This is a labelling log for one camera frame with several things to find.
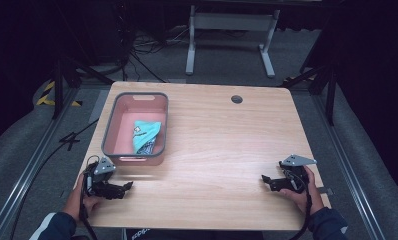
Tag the person's right hand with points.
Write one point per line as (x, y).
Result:
(308, 200)

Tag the pink basket with grey rim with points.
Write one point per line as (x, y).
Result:
(123, 110)

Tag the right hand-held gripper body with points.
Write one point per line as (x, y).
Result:
(295, 175)

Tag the black metal stand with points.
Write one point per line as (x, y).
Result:
(67, 76)
(323, 80)

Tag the person's left hand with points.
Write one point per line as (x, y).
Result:
(78, 200)

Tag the grey tape strip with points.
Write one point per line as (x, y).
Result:
(98, 105)

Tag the person's dark clothing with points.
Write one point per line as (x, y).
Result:
(193, 234)

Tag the grey metal desk frame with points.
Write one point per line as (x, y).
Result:
(232, 21)

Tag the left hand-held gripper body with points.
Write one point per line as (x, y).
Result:
(98, 181)

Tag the aluminium floor rail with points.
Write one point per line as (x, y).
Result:
(350, 173)
(27, 173)

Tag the teal snack packet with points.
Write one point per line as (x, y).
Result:
(145, 133)

